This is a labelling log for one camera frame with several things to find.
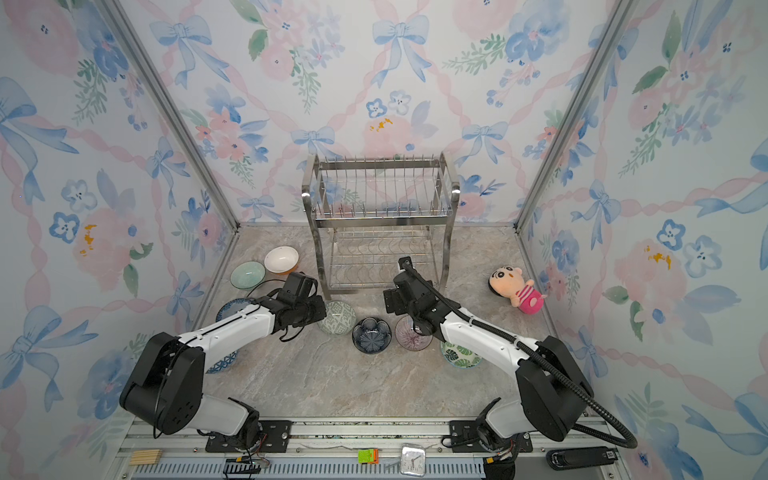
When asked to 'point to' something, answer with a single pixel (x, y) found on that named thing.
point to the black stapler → (581, 457)
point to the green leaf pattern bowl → (459, 356)
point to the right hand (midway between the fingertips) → (402, 287)
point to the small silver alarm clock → (412, 460)
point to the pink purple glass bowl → (408, 338)
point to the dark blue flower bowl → (371, 335)
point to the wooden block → (148, 456)
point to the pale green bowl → (247, 275)
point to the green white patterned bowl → (340, 318)
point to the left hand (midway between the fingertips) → (326, 307)
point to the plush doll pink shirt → (508, 281)
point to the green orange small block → (368, 456)
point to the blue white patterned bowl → (234, 306)
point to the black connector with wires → (242, 465)
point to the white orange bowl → (282, 260)
